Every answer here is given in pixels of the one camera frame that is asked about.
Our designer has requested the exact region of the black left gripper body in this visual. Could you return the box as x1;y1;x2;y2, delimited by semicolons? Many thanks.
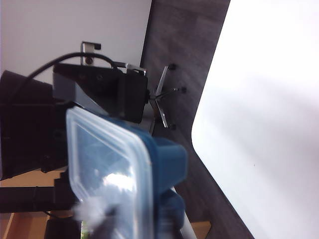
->
0;99;69;180

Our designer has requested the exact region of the silver metal camera bracket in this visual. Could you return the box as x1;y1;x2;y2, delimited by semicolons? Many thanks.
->
81;41;102;66

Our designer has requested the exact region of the black box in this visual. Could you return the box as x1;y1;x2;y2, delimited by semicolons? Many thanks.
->
46;218;82;239

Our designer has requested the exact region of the chrome office chair base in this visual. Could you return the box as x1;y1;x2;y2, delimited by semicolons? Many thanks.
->
149;64;187;130

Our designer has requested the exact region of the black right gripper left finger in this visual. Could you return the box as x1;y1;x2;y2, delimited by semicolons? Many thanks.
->
74;199;119;239

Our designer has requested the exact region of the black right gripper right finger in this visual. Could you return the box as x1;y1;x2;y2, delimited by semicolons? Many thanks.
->
179;211;198;239

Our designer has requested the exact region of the black grey left wrist camera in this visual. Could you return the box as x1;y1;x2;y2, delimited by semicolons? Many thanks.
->
52;62;150;124

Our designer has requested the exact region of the translucent plastic tray lid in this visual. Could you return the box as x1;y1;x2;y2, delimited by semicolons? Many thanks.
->
65;107;154;239

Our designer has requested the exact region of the black camera cable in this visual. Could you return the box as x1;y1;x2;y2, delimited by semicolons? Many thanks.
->
12;51;122;100

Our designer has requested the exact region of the black frame bar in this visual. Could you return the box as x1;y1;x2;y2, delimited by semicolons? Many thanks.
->
0;171;77;213

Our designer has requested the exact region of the dark blue ice cube tray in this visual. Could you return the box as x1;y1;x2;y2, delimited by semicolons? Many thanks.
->
109;119;188;239

